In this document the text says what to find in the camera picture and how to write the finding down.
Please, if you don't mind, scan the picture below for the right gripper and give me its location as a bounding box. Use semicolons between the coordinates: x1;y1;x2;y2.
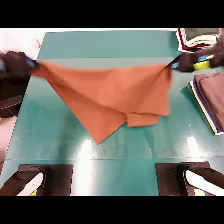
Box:
171;52;198;73

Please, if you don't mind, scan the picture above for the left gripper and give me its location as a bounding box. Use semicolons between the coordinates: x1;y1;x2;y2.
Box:
2;50;38;80

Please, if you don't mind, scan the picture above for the orange shirt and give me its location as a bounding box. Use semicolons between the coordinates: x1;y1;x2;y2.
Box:
32;60;173;145

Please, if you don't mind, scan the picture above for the heap of clothes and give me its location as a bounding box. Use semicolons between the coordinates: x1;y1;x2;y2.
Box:
176;27;224;53

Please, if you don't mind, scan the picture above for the mauve folded garment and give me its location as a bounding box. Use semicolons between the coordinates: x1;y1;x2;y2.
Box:
193;71;224;133

